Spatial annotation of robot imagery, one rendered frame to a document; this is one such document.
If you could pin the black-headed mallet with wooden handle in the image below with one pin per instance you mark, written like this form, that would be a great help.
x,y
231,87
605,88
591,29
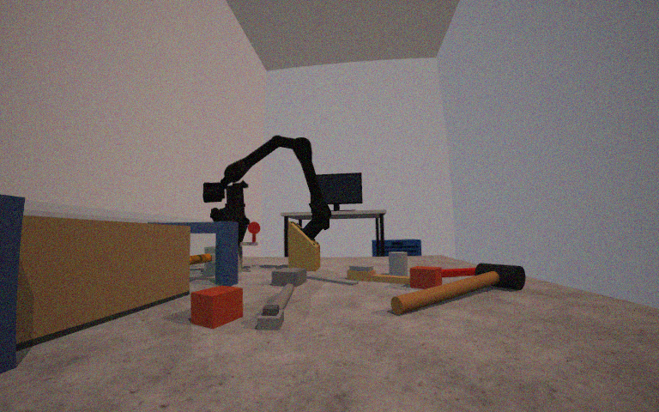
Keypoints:
x,y
497,275

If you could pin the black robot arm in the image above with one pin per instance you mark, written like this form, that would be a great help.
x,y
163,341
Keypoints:
x,y
214,192

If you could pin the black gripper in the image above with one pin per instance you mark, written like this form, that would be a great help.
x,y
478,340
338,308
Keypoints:
x,y
236,210

